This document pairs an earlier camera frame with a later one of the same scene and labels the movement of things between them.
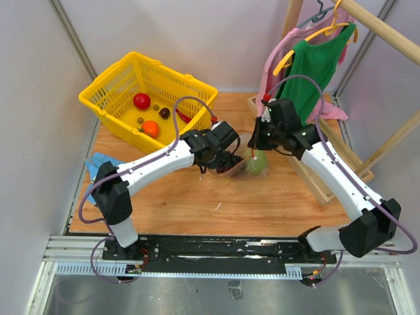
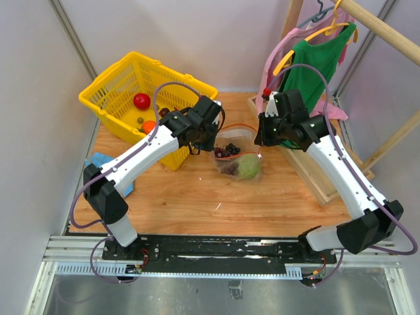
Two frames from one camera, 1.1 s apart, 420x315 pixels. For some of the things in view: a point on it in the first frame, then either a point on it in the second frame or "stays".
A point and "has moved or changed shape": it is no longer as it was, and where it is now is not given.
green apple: [256, 167] → [249, 166]
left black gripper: [210, 165] → [210, 144]
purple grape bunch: [239, 170] → [227, 168]
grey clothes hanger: [321, 14] stays
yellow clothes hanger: [328, 30] stays
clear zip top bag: [254, 163] has moved or changed shape
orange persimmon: [150, 128] stays
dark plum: [164, 113] stays
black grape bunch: [227, 161] has moved or changed shape
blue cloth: [94, 163] stays
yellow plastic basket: [149, 102] stays
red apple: [142, 101] stays
